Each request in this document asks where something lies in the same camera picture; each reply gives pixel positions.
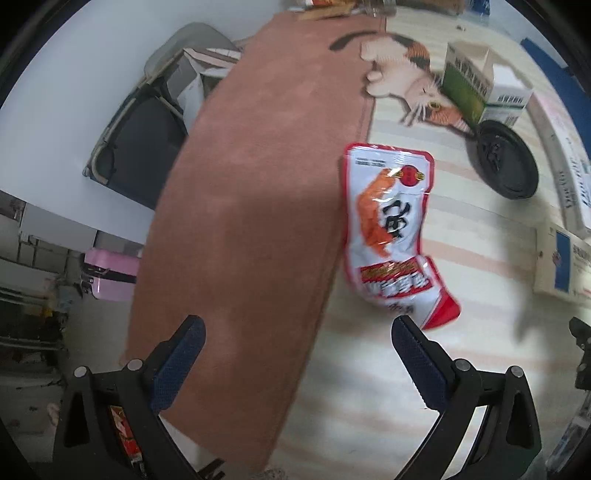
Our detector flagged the black round lid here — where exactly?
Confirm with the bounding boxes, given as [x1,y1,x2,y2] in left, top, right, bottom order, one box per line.
[475,121,540,200]

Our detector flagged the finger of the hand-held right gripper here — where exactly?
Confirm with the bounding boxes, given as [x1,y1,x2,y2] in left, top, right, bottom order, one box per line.
[568,316,591,393]

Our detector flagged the blue object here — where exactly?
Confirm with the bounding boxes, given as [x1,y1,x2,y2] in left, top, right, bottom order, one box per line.
[519,37,574,85]

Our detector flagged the pink box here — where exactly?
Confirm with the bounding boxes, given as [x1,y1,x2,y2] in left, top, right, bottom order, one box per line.
[83,247,142,303]

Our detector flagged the cat print table mat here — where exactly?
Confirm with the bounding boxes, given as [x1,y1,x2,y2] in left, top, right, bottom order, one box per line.
[119,8,591,474]

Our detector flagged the clear glass jar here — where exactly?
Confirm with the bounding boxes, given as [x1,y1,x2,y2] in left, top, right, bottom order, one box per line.
[360,0,399,17]

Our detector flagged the red and white snack packet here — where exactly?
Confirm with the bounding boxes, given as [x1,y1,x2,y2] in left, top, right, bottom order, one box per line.
[342,143,462,331]

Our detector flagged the white and green medicine box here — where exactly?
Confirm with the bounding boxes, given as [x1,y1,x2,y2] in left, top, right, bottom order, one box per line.
[480,62,535,131]

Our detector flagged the orange snack packet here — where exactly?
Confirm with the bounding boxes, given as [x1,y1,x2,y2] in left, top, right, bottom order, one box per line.
[295,0,358,21]

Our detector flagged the small red packet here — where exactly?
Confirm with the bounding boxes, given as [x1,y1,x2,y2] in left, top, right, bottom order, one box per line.
[108,405,142,463]

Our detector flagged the papers on chair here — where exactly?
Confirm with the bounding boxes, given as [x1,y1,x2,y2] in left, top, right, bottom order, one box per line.
[178,45,242,127]

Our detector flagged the grey office chair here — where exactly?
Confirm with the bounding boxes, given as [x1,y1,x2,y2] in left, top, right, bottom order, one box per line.
[83,23,242,209]

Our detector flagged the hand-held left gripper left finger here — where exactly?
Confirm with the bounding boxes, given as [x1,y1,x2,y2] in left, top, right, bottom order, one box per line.
[53,315,206,480]

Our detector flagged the metal shelf rack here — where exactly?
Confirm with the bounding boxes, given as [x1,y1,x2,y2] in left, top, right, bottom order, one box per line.
[0,191,100,372]

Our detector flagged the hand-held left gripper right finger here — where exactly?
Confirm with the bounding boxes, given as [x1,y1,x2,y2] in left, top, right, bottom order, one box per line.
[392,315,543,480]

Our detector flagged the long white printed box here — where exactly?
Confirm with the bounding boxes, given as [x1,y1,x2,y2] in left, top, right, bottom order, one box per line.
[526,90,591,232]

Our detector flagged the white and blue medicine box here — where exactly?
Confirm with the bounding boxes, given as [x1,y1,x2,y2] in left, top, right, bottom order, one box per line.
[533,224,591,302]

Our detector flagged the green open carton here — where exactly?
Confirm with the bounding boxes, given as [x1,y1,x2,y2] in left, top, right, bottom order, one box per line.
[441,41,494,136]

